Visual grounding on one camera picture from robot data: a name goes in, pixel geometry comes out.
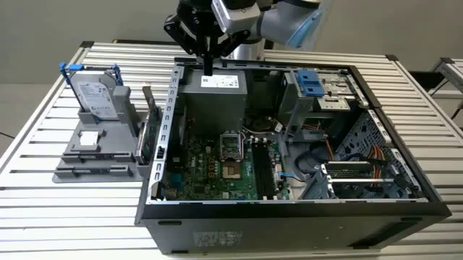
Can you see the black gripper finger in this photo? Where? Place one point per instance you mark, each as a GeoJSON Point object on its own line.
{"type": "Point", "coordinates": [236, 40]}
{"type": "Point", "coordinates": [181, 35]}

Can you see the RAM stick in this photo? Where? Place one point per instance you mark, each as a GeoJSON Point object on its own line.
{"type": "Point", "coordinates": [94, 171]}
{"type": "Point", "coordinates": [96, 157]}

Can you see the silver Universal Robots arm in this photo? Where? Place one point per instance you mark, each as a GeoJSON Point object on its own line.
{"type": "Point", "coordinates": [278, 24]}

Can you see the black RAM slot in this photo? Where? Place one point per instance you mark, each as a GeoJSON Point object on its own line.
{"type": "Point", "coordinates": [272, 168]}
{"type": "Point", "coordinates": [266, 168]}
{"type": "Point", "coordinates": [262, 168]}
{"type": "Point", "coordinates": [257, 168]}

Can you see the grey power supply unit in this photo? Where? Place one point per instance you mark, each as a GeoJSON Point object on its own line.
{"type": "Point", "coordinates": [214, 108]}

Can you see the blue drive bay latch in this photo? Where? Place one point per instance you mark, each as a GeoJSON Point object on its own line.
{"type": "Point", "coordinates": [309, 84]}

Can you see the black cooler fan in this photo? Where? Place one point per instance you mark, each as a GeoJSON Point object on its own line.
{"type": "Point", "coordinates": [258, 123]}

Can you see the hard disk in blue carrier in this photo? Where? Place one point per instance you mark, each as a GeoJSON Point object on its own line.
{"type": "Point", "coordinates": [94, 94]}

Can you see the silver optical drive cage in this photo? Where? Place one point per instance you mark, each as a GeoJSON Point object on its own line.
{"type": "Point", "coordinates": [333, 104]}

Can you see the graphics card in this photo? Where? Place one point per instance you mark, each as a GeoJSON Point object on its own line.
{"type": "Point", "coordinates": [153, 135]}

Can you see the grey parts rack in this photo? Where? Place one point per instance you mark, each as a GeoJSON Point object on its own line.
{"type": "Point", "coordinates": [116, 140]}

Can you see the silver CPU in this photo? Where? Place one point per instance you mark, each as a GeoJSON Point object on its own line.
{"type": "Point", "coordinates": [89, 138]}

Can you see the CPU socket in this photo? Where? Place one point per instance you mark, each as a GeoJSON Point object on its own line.
{"type": "Point", "coordinates": [232, 171]}

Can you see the white board connector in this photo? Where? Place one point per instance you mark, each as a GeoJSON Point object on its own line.
{"type": "Point", "coordinates": [280, 170]}

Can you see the blue board connector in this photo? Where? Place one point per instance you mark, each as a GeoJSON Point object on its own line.
{"type": "Point", "coordinates": [176, 181]}

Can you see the green motherboard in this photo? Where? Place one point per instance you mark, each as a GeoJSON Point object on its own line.
{"type": "Point", "coordinates": [202, 187]}

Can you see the grey metal disk bay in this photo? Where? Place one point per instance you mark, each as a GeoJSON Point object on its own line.
{"type": "Point", "coordinates": [348, 173]}

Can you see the metal slat side table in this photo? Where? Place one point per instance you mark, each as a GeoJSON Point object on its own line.
{"type": "Point", "coordinates": [454, 71]}

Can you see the black PC case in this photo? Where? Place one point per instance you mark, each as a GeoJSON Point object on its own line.
{"type": "Point", "coordinates": [253, 233]}

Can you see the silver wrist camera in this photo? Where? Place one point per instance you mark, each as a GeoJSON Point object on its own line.
{"type": "Point", "coordinates": [236, 13]}

